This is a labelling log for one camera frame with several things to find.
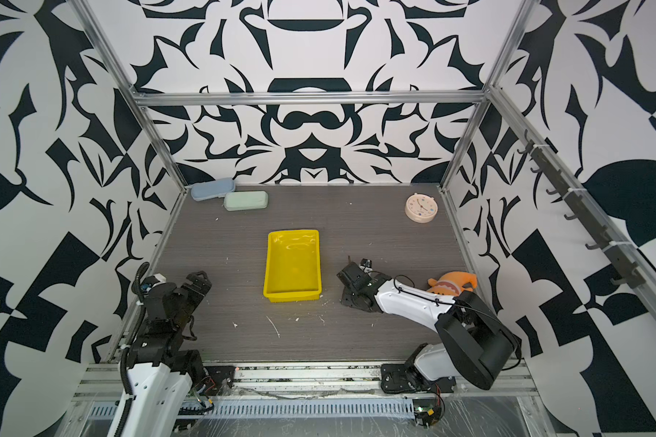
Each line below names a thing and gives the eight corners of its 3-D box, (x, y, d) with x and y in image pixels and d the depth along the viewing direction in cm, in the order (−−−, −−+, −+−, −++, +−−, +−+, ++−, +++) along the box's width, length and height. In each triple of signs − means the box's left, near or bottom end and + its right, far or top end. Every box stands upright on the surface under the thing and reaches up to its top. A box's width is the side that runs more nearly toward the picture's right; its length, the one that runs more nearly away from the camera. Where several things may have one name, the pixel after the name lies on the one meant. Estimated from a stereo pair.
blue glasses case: (193, 202, 116) (190, 198, 114) (193, 187, 121) (191, 183, 119) (235, 194, 119) (233, 190, 117) (234, 180, 124) (232, 176, 122)
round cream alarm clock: (408, 223, 111) (410, 216, 108) (402, 200, 120) (404, 192, 116) (439, 223, 111) (442, 216, 108) (431, 200, 120) (434, 192, 116)
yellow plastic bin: (262, 303, 90) (258, 293, 84) (272, 239, 106) (269, 227, 100) (320, 303, 90) (320, 294, 84) (322, 239, 106) (321, 228, 100)
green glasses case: (224, 210, 114) (221, 205, 111) (228, 197, 119) (226, 191, 116) (266, 210, 114) (265, 205, 111) (269, 197, 119) (267, 191, 116)
